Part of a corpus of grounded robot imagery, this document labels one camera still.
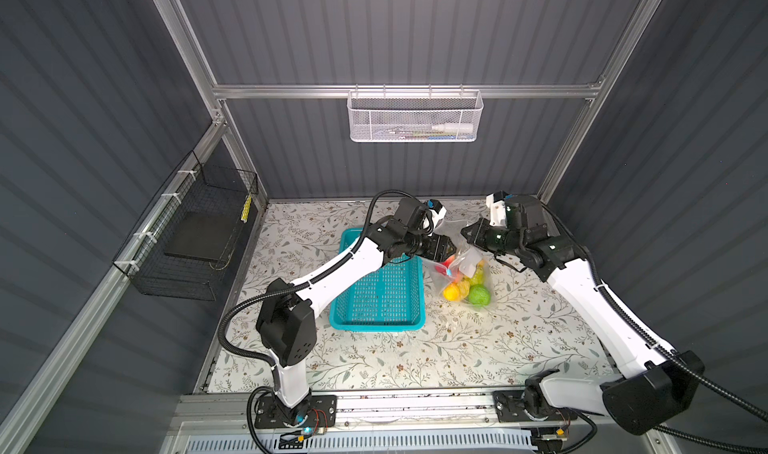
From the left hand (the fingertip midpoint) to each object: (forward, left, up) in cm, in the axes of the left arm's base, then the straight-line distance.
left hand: (448, 246), depth 79 cm
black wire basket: (+15, +67, +11) cm, 70 cm away
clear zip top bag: (-2, -7, -14) cm, 16 cm away
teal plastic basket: (-3, +16, -23) cm, 28 cm away
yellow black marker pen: (+14, +56, +3) cm, 57 cm away
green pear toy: (-1, -12, -17) cm, 21 cm away
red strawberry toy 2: (-8, 0, -1) cm, 8 cm away
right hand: (0, -3, +5) cm, 6 cm away
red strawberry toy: (-7, +2, +3) cm, 7 cm away
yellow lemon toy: (-7, -2, -13) cm, 15 cm away
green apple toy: (-7, -10, -15) cm, 20 cm away
